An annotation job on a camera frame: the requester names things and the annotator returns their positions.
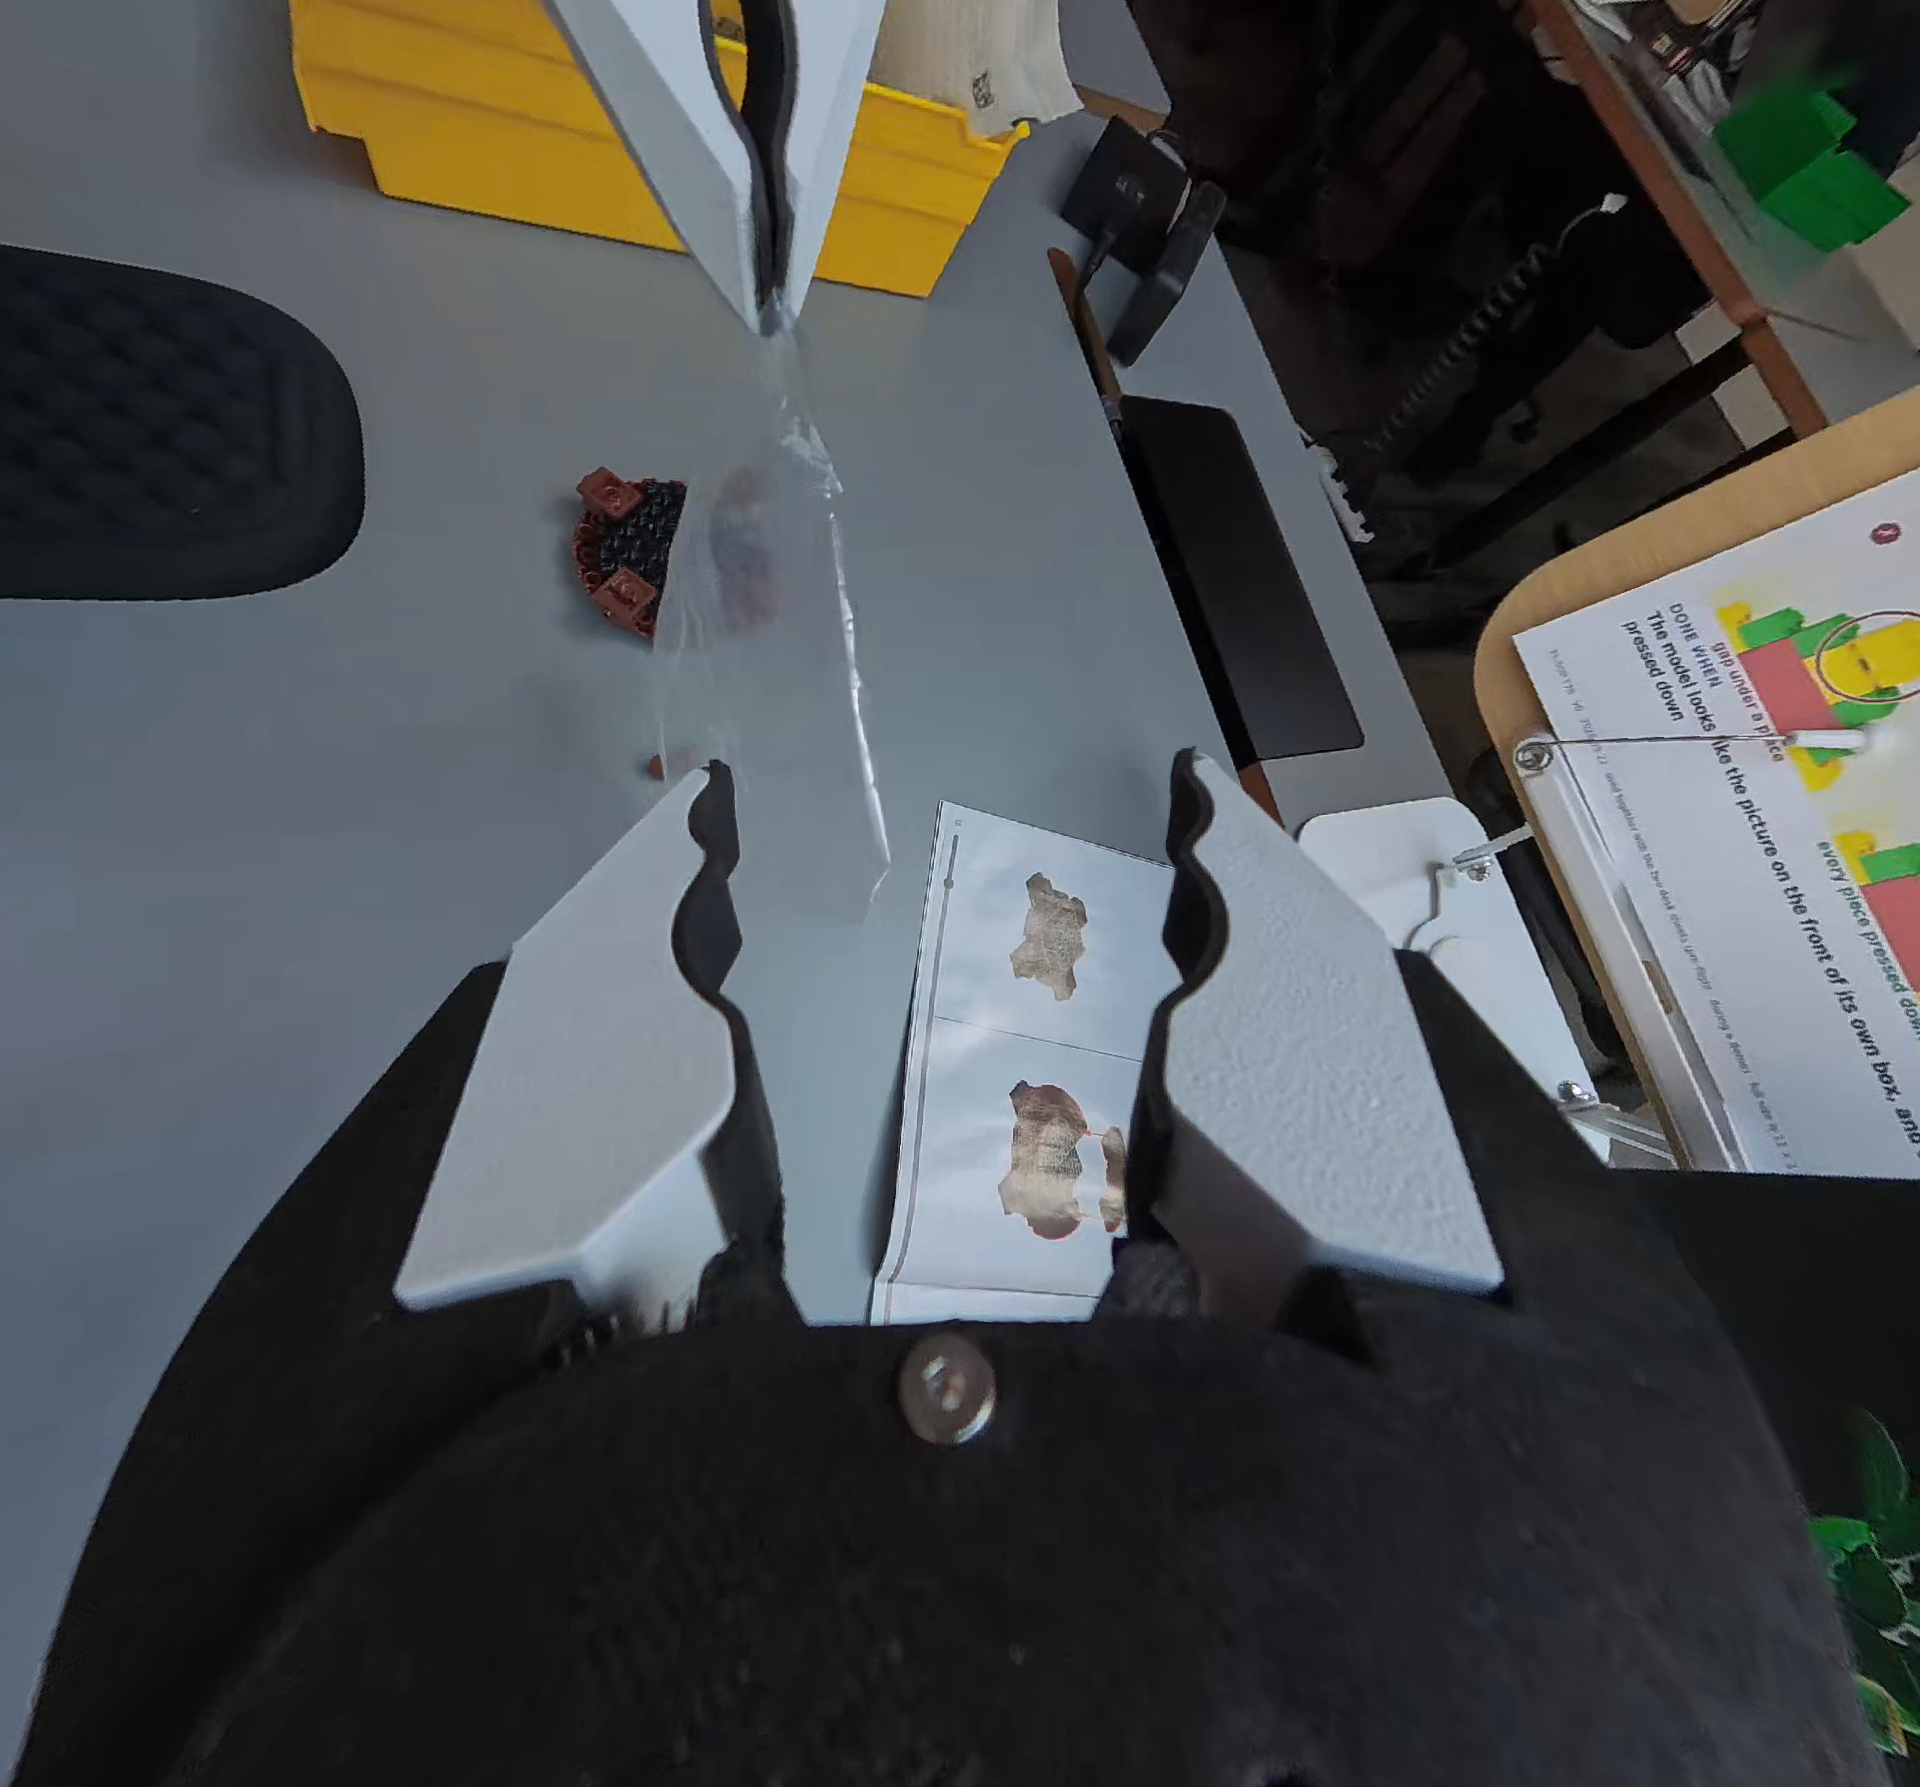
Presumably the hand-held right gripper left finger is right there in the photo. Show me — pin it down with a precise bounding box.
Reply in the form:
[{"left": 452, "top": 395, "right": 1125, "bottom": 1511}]
[{"left": 393, "top": 759, "right": 796, "bottom": 1316}]

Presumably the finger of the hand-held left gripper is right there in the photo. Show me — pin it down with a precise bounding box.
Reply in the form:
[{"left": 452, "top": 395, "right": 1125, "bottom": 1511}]
[
  {"left": 470, "top": 0, "right": 769, "bottom": 334},
  {"left": 753, "top": 0, "right": 921, "bottom": 321}
]

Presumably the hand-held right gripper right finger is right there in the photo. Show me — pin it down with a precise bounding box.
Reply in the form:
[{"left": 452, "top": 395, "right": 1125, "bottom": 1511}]
[{"left": 1122, "top": 746, "right": 1507, "bottom": 1331}]

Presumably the clear plastic bag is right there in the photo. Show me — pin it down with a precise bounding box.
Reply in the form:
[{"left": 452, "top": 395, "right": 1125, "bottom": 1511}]
[{"left": 653, "top": 302, "right": 897, "bottom": 927}]

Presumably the grey adjoining desk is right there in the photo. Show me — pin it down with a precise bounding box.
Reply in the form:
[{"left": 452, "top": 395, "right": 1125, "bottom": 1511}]
[{"left": 1049, "top": 0, "right": 1456, "bottom": 829}]

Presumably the wood-edged background desk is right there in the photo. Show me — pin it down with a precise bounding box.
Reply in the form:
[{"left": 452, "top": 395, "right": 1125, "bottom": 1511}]
[{"left": 1446, "top": 0, "right": 1920, "bottom": 435}]

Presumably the yellow parts bin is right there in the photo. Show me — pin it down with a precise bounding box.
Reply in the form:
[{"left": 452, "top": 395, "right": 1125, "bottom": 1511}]
[{"left": 277, "top": 0, "right": 1033, "bottom": 301}]

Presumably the black power adapter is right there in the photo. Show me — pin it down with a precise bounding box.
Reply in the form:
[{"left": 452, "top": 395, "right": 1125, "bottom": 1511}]
[{"left": 1059, "top": 112, "right": 1198, "bottom": 272}]

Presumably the open instruction booklet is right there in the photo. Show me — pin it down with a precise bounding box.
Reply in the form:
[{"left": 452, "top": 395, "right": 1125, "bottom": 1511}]
[{"left": 870, "top": 800, "right": 1188, "bottom": 1327}]

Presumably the black flat block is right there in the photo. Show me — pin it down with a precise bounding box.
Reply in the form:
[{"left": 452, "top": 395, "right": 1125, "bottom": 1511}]
[{"left": 1107, "top": 179, "right": 1228, "bottom": 370}]

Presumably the printed instruction sheet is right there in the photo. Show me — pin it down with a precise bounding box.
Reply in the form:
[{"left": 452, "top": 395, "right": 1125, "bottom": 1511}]
[{"left": 1513, "top": 467, "right": 1920, "bottom": 1181}]

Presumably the black tablet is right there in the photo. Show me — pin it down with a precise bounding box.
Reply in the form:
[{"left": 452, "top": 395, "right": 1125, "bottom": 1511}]
[{"left": 1118, "top": 395, "right": 1367, "bottom": 770}]

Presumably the black office chair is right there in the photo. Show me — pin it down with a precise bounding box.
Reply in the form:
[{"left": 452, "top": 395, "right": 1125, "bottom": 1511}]
[{"left": 1071, "top": 0, "right": 1593, "bottom": 364}]

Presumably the brown black brick assembly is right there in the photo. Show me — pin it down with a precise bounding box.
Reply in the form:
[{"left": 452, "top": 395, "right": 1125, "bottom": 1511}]
[{"left": 570, "top": 467, "right": 692, "bottom": 640}]

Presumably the wooden document stand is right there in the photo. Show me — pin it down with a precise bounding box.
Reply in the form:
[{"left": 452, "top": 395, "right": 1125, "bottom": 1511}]
[{"left": 1296, "top": 384, "right": 1920, "bottom": 1174}]

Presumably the black textured pad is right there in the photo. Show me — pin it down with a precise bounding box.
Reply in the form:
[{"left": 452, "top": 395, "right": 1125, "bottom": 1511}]
[{"left": 0, "top": 243, "right": 368, "bottom": 602}]

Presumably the small green bin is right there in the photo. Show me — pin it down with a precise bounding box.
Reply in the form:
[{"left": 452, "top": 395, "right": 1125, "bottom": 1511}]
[{"left": 1710, "top": 76, "right": 1913, "bottom": 251}]

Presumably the coiled black cable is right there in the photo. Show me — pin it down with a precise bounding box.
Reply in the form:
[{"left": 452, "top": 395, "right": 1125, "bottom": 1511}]
[{"left": 1356, "top": 235, "right": 1553, "bottom": 475}]

